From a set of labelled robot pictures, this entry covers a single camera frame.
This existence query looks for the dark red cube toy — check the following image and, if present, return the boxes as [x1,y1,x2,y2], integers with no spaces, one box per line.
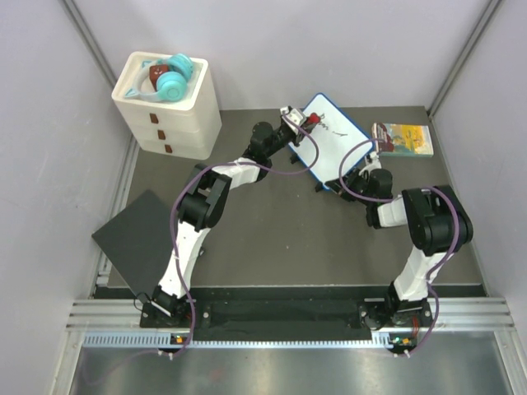
[148,64,170,91]

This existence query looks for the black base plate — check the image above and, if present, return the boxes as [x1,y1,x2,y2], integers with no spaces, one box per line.
[140,286,431,329]

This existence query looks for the grey slotted cable duct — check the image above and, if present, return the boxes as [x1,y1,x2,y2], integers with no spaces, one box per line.
[83,332,413,350]

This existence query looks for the aluminium frame rail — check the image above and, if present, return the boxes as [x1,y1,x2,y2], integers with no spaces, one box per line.
[66,300,141,331]

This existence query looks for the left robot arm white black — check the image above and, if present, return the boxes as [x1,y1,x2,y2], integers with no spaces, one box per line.
[151,109,320,327]

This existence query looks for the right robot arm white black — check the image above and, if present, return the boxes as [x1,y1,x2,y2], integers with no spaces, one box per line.
[329,168,473,329]

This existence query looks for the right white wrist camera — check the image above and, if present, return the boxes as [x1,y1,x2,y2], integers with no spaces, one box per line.
[362,151,382,171]

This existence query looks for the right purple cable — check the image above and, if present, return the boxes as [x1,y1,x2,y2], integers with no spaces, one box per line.
[338,138,461,357]

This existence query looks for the red whiteboard eraser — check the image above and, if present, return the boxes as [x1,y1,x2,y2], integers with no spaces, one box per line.
[309,113,320,124]

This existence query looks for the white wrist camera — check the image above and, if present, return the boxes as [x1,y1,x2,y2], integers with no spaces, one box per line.
[362,151,382,171]
[280,106,307,130]

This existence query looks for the white stacked drawer unit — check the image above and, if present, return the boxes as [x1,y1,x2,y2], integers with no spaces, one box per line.
[111,51,222,160]

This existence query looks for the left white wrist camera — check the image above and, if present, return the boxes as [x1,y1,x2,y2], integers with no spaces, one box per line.
[280,106,307,130]

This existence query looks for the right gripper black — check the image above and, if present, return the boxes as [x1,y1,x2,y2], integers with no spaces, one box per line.
[326,169,374,207]

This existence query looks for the teal cat ear headphones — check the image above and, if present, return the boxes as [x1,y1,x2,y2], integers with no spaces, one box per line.
[124,53,194,103]

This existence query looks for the yellow blue book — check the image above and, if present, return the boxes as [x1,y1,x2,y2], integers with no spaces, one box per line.
[371,123,434,157]

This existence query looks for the blue framed whiteboard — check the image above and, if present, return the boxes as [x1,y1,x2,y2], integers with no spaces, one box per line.
[289,93,374,192]

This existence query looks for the black flat board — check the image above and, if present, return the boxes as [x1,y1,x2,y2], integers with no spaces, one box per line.
[92,190,173,302]

